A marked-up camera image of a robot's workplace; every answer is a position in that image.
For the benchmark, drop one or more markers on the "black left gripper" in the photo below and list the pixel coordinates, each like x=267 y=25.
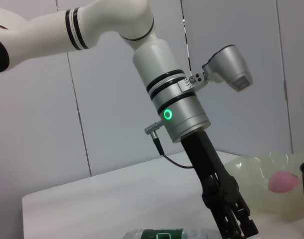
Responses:
x=206 y=164

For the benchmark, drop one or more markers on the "pink peach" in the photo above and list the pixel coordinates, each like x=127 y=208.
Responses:
x=282 y=181

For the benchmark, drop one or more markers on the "clear green-label water bottle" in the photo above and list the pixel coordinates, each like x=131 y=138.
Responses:
x=162 y=234

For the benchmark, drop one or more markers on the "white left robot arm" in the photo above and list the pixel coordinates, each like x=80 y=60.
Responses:
x=152 y=62

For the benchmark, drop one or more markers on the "translucent green fruit bowl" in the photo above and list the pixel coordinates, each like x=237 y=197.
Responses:
x=256 y=174

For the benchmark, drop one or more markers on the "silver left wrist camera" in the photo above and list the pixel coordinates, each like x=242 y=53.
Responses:
x=229 y=64

